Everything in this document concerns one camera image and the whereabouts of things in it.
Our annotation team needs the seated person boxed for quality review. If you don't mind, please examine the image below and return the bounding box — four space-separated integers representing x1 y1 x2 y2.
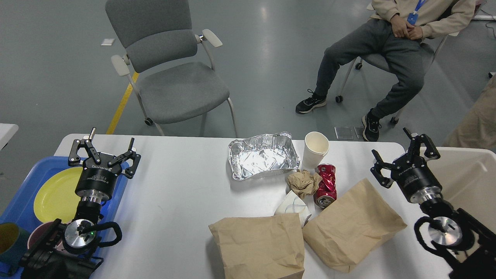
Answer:
295 0 476 142

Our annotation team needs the white chair under person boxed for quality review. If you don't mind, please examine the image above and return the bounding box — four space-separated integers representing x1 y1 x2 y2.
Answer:
328 0 476 135

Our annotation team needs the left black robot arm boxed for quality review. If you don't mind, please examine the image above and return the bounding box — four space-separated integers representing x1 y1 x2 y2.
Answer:
19 128 141 279

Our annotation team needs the yellow plate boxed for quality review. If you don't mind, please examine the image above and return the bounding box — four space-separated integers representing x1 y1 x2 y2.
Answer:
33 167 82 224

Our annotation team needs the crumpled brown paper ball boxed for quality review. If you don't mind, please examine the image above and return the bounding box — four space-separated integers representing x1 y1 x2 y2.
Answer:
287 170 322 199

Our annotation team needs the blue plastic tray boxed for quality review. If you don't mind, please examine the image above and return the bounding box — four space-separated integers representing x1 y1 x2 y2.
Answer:
0 157 137 233

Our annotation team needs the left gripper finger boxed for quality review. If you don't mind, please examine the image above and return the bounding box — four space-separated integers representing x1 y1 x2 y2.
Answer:
117 137 141 179
68 127 102 167

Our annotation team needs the white side table corner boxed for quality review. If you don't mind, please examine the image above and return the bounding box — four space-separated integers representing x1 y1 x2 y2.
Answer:
0 123 19 150

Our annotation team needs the aluminium foil tray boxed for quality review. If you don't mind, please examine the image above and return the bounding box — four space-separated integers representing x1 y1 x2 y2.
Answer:
228 132 300 181

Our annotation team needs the beige plastic bin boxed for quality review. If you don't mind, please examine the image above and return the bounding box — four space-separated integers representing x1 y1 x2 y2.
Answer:
427 148 495 233

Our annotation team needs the pink mug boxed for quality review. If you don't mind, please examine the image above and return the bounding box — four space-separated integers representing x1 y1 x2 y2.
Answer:
27 221 59 250

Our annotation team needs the dark teal mug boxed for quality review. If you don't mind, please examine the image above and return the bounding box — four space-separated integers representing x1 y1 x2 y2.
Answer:
0 222 30 277

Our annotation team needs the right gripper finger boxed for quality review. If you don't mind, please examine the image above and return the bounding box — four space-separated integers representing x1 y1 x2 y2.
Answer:
403 127 441 161
370 149 396 189

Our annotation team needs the crushed red soda can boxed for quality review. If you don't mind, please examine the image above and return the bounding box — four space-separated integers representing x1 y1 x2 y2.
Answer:
313 164 337 210

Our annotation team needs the tan cloth at right edge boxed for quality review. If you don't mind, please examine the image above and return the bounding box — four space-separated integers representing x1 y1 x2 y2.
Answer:
443 75 496 150

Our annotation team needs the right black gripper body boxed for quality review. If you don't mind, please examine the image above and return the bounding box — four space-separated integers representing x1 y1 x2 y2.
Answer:
391 155 442 204

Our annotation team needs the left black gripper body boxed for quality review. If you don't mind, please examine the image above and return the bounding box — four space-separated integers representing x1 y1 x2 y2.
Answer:
74 157 122 201

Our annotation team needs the brown paper bag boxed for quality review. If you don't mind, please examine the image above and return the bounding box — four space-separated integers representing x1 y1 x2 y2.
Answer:
209 213 305 279
303 178 407 273

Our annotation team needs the grey office chair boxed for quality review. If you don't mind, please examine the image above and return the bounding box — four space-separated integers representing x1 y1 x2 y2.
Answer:
105 0 238 136

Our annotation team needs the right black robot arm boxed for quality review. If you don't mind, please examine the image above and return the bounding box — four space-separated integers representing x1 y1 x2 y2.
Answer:
370 128 496 279

